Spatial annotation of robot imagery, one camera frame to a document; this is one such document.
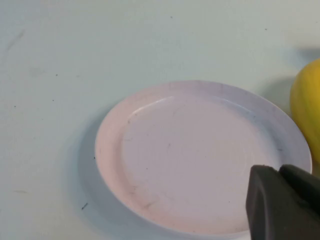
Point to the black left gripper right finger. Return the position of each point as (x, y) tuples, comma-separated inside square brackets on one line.
[(305, 185)]

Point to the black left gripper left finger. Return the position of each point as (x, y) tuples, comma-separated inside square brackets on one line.
[(270, 207)]

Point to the yellow plastic banana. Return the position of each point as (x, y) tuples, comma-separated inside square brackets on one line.
[(307, 105)]

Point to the pink plate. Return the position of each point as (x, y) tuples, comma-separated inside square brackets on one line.
[(175, 155)]

